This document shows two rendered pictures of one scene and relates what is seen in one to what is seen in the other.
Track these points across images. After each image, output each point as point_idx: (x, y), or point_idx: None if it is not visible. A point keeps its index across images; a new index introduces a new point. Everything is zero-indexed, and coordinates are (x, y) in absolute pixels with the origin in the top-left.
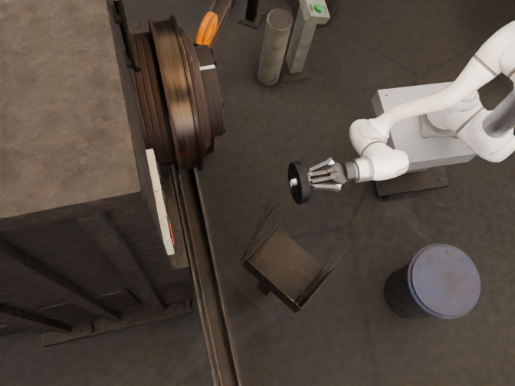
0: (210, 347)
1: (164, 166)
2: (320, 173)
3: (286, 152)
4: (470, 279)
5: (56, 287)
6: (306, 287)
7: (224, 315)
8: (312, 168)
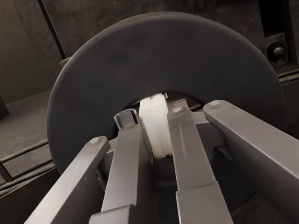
0: (6, 183)
1: (211, 10)
2: (180, 151)
3: None
4: None
5: None
6: None
7: (22, 182)
8: (228, 108)
